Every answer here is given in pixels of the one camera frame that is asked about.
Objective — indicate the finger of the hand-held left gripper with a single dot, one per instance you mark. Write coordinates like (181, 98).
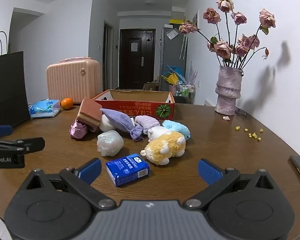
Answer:
(1, 130)
(27, 144)

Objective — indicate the yellow plush toy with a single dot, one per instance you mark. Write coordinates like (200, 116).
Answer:
(165, 147)

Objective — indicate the purple satin pouch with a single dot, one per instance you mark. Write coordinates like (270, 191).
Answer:
(78, 130)

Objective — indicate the dried pink rose bouquet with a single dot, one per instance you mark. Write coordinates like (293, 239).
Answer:
(222, 48)

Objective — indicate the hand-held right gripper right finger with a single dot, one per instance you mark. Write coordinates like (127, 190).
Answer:
(208, 171)

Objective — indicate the grey refrigerator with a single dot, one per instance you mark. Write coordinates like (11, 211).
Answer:
(170, 55)

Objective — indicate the wall picture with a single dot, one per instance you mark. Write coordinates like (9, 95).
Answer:
(195, 18)

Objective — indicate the side doorway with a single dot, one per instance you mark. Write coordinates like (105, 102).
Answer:
(108, 57)

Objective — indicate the lavender fuzzy headband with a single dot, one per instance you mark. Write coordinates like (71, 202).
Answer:
(147, 122)

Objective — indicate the dark entrance door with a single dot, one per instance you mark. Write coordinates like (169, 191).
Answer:
(137, 65)

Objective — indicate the blue and yellow toys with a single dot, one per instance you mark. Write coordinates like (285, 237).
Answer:
(173, 76)

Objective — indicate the blue pocket tissue packet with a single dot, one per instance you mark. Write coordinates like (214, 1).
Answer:
(127, 170)

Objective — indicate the orange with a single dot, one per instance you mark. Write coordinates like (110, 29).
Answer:
(66, 104)

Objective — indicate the black paper bag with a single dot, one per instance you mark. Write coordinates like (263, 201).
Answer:
(7, 90)

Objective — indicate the white foam wedge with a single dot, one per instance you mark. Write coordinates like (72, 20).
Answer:
(107, 126)
(156, 132)

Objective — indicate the white wall panel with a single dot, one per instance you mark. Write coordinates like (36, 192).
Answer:
(210, 102)

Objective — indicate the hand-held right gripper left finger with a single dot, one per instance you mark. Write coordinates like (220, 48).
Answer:
(91, 170)

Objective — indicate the purple sachet bag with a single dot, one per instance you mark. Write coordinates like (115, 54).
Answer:
(120, 122)

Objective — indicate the hanging white umbrella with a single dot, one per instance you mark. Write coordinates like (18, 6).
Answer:
(183, 47)

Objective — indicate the scattered yellow crumbs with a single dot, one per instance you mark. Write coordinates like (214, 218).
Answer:
(253, 135)

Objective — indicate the red cardboard box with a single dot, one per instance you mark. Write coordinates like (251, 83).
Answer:
(140, 106)

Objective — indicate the brown sponge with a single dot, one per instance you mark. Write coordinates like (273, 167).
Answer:
(90, 113)

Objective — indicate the pink textured vase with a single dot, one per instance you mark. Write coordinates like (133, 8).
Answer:
(227, 90)

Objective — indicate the light blue fluffy sponge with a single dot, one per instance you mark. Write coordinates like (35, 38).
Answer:
(176, 127)

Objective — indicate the fallen rose petal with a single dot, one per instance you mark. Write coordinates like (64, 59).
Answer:
(226, 117)

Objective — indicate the white plastic-wrapped ball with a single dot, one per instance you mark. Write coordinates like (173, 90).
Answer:
(110, 143)

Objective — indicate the blue tissue pack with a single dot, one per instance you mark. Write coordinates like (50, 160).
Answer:
(43, 107)

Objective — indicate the purple feathery decoration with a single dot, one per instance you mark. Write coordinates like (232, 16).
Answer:
(192, 73)

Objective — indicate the pink ribbed suitcase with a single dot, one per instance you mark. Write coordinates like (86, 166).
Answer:
(73, 80)

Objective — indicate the brown cardboard box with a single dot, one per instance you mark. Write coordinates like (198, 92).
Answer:
(150, 86)

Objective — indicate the metal trolley cart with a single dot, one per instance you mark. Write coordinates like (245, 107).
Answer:
(186, 91)

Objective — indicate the yellow box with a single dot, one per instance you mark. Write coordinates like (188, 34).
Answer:
(177, 23)

